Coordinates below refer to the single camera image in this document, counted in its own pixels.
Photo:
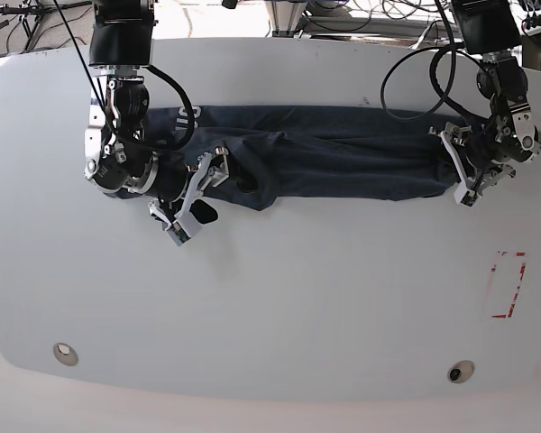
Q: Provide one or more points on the dark blue T-shirt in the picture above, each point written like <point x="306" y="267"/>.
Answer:
<point x="324" y="152"/>

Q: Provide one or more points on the black tripod stand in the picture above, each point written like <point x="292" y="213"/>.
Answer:
<point x="27" y="26"/>

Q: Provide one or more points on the left table grommet hole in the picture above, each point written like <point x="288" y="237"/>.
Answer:
<point x="65" y="354"/>

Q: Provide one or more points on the table grommet hole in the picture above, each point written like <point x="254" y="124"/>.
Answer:
<point x="65" y="354"/>
<point x="461" y="371"/>

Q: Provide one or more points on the red tape rectangle marking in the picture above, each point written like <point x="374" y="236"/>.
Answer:
<point x="504" y="284"/>

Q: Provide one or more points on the right-side wrist camera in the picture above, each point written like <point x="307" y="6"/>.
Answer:
<point x="181" y="234"/>

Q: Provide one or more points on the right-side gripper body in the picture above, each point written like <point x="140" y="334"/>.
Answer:
<point x="176" y="188"/>

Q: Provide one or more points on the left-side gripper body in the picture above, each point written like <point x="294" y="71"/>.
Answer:
<point x="475" y="176"/>

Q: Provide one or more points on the left-side robot arm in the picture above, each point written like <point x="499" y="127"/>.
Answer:
<point x="507" y="134"/>

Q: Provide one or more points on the left-side wrist camera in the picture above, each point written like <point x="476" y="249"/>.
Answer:
<point x="469" y="198"/>

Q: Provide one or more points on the right table grommet hole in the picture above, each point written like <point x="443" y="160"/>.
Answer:
<point x="461" y="371"/>

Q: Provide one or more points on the grey table leg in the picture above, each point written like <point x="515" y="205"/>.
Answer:
<point x="530" y="53"/>

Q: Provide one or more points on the right-side robot arm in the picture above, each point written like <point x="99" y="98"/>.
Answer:
<point x="119" y="157"/>

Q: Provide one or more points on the metal frame post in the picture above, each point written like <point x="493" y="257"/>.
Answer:
<point x="284" y="17"/>

